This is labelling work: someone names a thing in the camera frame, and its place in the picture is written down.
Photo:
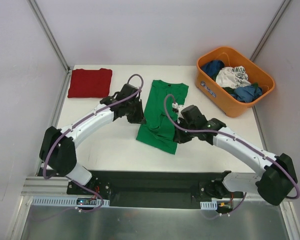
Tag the left white cable duct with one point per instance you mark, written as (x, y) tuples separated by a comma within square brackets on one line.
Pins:
[(83, 202)]

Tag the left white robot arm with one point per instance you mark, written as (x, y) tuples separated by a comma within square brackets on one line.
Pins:
[(59, 145)]

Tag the right white cable duct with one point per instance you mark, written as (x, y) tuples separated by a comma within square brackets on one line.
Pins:
[(209, 205)]

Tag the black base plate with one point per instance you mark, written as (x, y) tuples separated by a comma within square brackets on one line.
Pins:
[(168, 190)]

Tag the white printed t-shirt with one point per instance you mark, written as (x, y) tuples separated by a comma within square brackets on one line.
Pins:
[(232, 77)]

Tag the orange plastic basket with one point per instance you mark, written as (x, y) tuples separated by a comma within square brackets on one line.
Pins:
[(233, 102)]

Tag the left aluminium post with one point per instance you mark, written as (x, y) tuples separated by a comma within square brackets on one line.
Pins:
[(49, 34)]

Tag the folded red t-shirt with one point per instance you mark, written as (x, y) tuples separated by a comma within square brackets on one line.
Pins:
[(90, 83)]

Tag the right aluminium post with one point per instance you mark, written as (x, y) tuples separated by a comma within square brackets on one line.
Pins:
[(283, 7)]

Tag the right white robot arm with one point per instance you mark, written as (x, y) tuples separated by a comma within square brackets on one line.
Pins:
[(273, 176)]

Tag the white cable duct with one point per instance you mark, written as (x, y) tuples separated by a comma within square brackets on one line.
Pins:
[(209, 205), (83, 202)]

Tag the aluminium frame rail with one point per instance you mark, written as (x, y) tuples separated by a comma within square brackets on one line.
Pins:
[(56, 186)]

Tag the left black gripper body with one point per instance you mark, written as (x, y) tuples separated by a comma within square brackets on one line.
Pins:
[(136, 114)]

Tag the green t-shirt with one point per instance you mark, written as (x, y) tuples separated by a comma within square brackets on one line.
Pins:
[(158, 131)]

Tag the dark blue t-shirt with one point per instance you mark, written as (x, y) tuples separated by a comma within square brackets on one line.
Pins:
[(213, 67)]

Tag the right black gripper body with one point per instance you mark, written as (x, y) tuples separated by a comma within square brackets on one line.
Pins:
[(181, 136)]

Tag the aluminium post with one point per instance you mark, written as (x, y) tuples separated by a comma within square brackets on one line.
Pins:
[(49, 34), (283, 7)]

